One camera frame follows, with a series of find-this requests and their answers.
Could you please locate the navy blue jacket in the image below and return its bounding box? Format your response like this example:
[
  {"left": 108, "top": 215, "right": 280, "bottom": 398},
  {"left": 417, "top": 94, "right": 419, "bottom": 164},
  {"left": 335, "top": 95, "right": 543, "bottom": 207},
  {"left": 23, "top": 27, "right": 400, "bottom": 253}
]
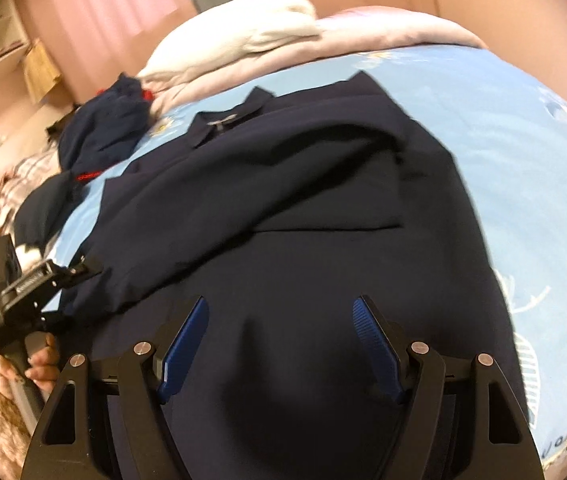
[{"left": 60, "top": 74, "right": 524, "bottom": 479}]

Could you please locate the yellow hanging cloth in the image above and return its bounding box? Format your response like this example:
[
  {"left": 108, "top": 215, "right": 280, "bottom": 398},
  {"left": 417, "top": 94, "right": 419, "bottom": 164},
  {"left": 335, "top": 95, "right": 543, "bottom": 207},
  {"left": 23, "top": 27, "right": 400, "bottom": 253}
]
[{"left": 21, "top": 39, "right": 62, "bottom": 104}]

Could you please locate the white pillow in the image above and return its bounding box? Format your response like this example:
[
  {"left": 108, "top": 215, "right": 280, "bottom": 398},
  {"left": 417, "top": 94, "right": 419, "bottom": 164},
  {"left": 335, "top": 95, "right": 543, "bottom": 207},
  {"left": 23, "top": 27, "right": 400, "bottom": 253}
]
[{"left": 137, "top": 0, "right": 320, "bottom": 82}]

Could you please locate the dark navy folded garment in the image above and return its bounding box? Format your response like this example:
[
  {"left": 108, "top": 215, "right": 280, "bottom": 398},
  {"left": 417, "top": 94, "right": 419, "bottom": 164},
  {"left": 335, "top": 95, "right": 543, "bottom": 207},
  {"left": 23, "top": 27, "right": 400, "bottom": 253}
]
[{"left": 14, "top": 171, "right": 83, "bottom": 252}]

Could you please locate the black garment on blanket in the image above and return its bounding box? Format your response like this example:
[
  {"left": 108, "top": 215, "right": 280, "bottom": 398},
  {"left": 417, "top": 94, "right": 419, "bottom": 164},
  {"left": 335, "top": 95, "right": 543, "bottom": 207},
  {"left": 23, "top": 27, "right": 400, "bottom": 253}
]
[{"left": 46, "top": 103, "right": 81, "bottom": 143}]

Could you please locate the person's left hand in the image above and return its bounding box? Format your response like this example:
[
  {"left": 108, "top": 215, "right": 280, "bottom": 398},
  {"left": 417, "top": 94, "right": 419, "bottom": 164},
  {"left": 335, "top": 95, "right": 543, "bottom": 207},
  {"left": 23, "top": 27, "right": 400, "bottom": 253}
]
[{"left": 0, "top": 333, "right": 60, "bottom": 400}]

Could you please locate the lilac folded quilt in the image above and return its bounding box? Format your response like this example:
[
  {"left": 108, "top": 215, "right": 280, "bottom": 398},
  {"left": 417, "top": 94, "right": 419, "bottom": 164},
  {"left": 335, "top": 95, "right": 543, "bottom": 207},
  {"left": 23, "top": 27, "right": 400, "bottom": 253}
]
[{"left": 142, "top": 6, "right": 486, "bottom": 118}]

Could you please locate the light blue floral bedsheet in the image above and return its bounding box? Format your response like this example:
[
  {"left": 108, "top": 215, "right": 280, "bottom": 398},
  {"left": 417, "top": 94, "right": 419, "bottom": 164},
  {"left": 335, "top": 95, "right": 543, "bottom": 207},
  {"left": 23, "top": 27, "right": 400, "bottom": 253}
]
[{"left": 56, "top": 46, "right": 567, "bottom": 460}]

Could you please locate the navy and red clothes pile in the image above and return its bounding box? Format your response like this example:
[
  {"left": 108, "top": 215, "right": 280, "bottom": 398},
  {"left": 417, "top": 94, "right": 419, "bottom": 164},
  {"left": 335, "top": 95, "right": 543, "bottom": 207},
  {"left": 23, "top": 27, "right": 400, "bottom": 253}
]
[{"left": 58, "top": 74, "right": 154, "bottom": 178}]

